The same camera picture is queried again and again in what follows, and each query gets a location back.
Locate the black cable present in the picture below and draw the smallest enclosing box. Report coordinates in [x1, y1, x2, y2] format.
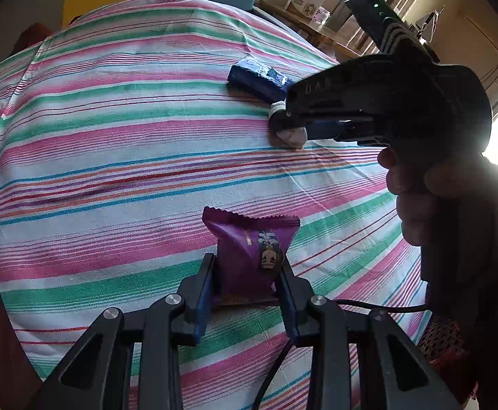
[253, 299, 429, 410]

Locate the wooden side table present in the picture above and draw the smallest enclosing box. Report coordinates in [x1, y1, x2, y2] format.
[255, 0, 362, 59]

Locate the red patterned cloth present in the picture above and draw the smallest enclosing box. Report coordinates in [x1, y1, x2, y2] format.
[419, 314, 480, 394]

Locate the blue tissue pack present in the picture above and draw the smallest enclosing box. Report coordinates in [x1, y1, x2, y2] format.
[227, 57, 296, 104]

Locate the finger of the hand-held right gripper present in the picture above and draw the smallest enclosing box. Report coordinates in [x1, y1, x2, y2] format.
[272, 109, 378, 129]
[304, 120, 392, 147]

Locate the striped tablecloth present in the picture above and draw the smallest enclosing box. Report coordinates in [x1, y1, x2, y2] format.
[0, 0, 433, 410]

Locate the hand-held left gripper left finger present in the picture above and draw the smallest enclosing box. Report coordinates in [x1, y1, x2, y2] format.
[31, 253, 217, 410]

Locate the beige knotted cloth bundle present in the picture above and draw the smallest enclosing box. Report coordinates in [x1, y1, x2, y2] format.
[268, 99, 308, 150]

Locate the person's right hand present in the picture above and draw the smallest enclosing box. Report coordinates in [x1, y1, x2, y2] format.
[378, 145, 441, 246]

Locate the purple snack packet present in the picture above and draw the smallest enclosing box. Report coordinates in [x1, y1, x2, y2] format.
[202, 206, 301, 306]

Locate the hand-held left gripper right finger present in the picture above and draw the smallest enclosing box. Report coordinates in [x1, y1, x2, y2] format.
[276, 258, 460, 410]

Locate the dark red chair back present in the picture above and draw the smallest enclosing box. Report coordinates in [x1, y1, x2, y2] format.
[14, 23, 54, 53]

